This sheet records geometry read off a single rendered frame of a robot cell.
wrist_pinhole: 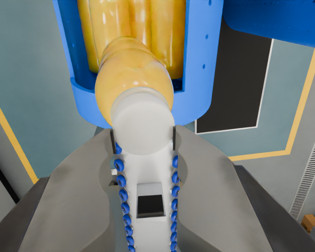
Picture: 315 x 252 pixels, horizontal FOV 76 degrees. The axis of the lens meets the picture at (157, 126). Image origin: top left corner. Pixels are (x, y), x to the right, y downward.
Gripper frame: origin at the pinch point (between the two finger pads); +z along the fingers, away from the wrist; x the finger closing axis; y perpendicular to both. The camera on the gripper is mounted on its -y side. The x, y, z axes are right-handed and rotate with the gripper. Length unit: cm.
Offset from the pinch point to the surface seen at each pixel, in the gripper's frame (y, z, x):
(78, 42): -0.7, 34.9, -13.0
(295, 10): -5, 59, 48
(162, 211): 52, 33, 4
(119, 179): 46, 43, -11
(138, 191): 54, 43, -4
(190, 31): -3.7, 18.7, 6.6
